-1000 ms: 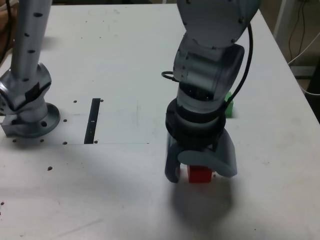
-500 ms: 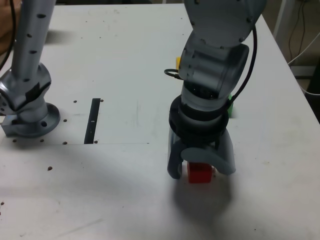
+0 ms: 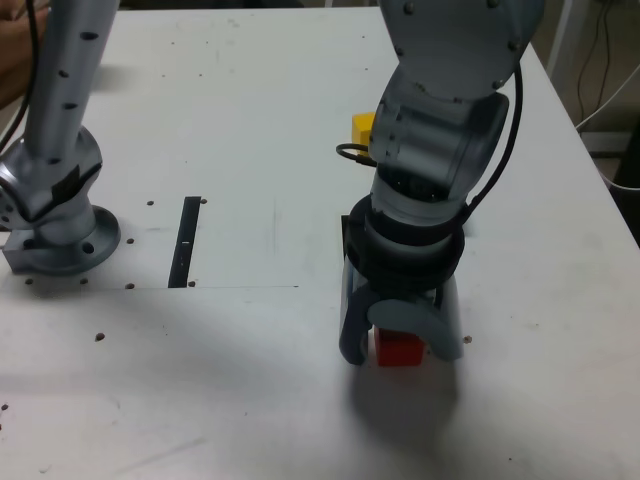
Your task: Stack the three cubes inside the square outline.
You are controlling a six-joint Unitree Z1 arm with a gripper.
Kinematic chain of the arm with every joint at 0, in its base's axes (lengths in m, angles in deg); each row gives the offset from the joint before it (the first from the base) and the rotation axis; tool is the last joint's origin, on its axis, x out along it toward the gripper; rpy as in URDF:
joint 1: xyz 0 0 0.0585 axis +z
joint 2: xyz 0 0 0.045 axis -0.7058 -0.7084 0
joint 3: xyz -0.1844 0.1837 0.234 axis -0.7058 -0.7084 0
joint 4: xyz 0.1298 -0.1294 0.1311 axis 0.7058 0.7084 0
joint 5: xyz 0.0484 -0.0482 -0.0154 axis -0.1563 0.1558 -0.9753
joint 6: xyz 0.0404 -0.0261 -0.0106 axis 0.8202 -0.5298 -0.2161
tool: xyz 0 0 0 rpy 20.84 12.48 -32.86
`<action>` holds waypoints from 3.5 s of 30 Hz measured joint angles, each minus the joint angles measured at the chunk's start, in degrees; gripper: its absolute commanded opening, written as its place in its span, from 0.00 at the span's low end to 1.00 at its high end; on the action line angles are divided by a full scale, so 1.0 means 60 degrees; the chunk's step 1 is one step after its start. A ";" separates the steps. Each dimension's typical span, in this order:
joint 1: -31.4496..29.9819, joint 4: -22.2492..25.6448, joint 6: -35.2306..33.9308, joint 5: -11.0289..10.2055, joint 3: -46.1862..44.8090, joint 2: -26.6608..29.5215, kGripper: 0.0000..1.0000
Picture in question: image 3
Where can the red cube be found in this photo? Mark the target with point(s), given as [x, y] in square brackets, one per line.
[400, 352]

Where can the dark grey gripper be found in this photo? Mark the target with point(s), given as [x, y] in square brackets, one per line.
[427, 296]

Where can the white metal frame post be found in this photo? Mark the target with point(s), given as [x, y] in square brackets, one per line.
[562, 40]

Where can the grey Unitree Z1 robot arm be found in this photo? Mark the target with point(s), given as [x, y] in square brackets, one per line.
[435, 125]

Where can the yellow cube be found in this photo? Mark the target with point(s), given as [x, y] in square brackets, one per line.
[362, 127]

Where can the black tape square outline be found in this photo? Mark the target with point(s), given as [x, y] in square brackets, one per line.
[345, 240]

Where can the black tape strip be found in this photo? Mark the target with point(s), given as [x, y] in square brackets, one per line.
[184, 245]

